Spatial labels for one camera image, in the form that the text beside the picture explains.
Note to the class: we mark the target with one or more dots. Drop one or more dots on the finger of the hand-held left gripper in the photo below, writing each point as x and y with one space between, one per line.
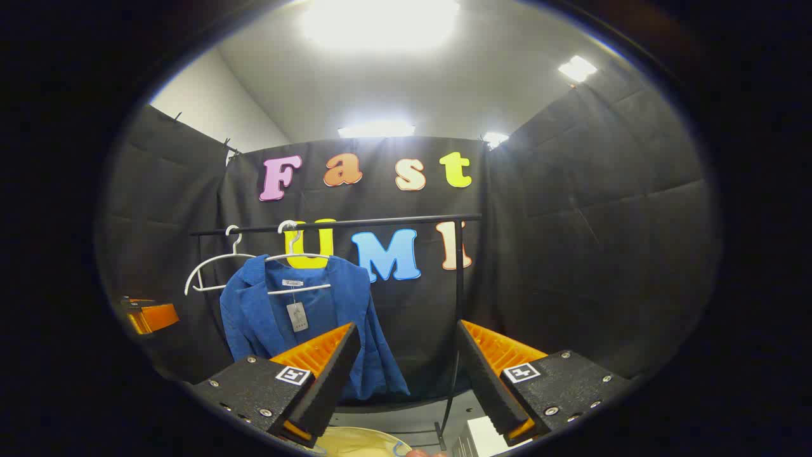
136 301
157 317

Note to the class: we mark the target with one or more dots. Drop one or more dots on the white plastic clothes hanger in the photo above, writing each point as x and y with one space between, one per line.
304 256
209 289

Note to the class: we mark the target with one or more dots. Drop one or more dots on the large ceiling light panel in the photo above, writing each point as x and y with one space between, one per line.
380 22

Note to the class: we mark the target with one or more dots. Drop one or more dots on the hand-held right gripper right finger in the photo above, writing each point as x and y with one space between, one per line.
485 381

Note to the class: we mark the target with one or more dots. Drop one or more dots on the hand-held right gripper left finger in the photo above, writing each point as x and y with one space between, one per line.
333 381

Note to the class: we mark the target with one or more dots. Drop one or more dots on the black backdrop cloth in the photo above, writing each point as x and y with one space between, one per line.
571 254

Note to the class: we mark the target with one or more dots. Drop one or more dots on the black metal clothes rack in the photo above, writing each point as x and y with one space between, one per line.
380 221

